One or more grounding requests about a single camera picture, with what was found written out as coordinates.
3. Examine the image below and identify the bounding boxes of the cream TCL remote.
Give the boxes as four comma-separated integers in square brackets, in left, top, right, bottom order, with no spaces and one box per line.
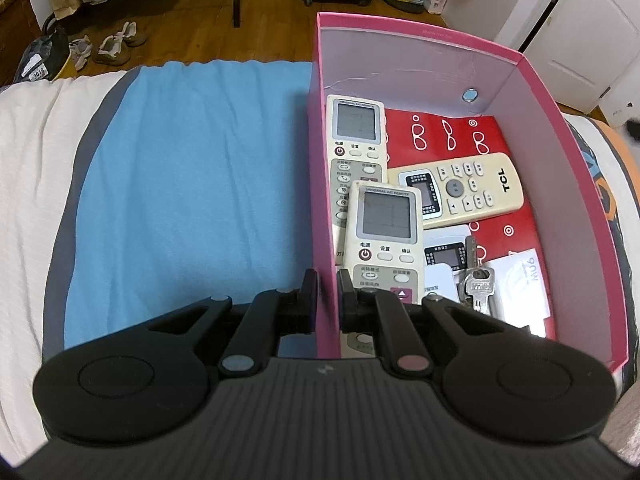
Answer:
[387,153,525,230]

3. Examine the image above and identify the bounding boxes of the striped patterned bed sheet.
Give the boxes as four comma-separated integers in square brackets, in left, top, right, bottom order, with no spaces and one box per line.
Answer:
[1,62,639,479]

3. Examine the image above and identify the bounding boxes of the red and white booklet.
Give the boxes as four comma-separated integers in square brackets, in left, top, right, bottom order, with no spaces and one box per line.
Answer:
[334,108,558,340]

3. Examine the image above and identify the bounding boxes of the wooden nightstand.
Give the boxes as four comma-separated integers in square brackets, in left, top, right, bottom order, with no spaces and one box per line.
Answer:
[0,0,41,86]

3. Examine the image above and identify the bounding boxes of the white door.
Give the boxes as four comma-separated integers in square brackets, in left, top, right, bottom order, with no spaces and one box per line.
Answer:
[525,0,639,112]

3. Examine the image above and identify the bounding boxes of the white air conditioner remote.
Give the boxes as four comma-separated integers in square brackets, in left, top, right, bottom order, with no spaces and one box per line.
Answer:
[340,180,424,359]

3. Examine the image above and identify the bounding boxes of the white sneaker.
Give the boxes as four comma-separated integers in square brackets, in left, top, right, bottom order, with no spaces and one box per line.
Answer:
[120,21,148,48]
[93,34,131,66]

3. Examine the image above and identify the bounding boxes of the silver keys in box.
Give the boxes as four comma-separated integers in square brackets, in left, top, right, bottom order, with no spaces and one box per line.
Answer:
[458,236,496,316]

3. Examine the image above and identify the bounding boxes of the pink storage box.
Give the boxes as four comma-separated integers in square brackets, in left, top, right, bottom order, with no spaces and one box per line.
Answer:
[306,11,630,376]

